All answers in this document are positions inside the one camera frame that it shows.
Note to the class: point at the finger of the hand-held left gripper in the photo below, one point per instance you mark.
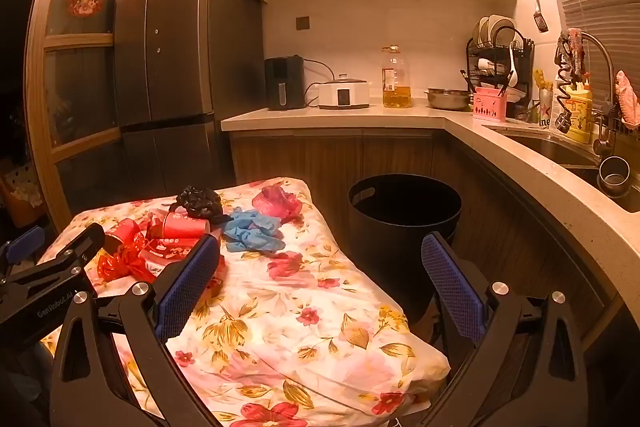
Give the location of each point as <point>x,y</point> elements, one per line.
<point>80,247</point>
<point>22,241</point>

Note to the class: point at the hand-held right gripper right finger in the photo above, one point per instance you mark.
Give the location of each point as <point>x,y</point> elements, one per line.
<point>450,277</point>

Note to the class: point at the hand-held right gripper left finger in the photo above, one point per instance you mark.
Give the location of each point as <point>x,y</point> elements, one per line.
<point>185,287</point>

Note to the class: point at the red paper cup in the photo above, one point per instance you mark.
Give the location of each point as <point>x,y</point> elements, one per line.
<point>125,232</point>
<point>165,249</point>
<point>182,224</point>

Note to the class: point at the red shiny wrapper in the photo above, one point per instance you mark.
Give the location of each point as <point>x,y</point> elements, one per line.
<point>125,267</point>

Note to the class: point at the black trash bin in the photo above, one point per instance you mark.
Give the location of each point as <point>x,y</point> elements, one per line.
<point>400,227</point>

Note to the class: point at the blue rubber glove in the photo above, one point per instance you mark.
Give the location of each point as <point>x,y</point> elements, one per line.
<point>250,242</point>
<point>255,219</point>

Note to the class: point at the black plastic bag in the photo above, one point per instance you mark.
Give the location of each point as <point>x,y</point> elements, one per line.
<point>200,202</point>

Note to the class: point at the pink plastic bag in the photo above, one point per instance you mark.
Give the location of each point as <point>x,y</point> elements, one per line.
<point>275,202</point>

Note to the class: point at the floral blanket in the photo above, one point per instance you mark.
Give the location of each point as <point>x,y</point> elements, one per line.
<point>280,332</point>

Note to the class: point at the steel sink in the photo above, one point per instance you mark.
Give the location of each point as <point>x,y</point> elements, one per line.
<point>545,147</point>

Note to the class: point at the pink utensil holder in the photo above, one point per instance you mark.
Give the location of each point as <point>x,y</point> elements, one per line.
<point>489,106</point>

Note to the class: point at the steel pot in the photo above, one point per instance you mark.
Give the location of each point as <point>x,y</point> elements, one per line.
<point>447,99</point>

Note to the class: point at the steel cup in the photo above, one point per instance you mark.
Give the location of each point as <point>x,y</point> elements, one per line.
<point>614,177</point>

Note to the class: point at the beer can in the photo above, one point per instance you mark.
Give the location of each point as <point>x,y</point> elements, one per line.
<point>545,109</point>

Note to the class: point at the cooking oil bottle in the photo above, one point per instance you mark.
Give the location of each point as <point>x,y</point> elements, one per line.
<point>397,82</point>

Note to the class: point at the wooden glass door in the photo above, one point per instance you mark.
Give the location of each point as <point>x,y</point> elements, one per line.
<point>75,42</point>

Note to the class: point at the yellow detergent bottle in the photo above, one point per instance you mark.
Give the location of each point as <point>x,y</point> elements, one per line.
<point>580,117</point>

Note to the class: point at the white electric cooker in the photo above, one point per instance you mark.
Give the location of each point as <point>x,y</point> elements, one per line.
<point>344,96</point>

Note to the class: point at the grey refrigerator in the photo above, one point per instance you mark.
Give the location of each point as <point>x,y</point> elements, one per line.
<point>185,57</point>

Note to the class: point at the white ladle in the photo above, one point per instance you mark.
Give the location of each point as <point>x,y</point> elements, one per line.
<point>513,67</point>

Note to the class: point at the black dish rack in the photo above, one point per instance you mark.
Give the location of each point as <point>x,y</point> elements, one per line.
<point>492,57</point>

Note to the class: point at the black air fryer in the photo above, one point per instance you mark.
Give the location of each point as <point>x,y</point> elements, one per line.
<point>284,82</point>

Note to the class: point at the pink cloth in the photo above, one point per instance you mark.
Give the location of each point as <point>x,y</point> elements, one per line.
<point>627,97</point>

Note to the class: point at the brown rag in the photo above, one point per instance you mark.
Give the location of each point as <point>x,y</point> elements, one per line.
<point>576,52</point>

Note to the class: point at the steel kitchen faucet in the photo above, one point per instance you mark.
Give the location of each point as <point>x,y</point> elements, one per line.
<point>602,49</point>

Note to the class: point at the dark wall socket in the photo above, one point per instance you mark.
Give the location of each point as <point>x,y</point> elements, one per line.
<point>303,23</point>

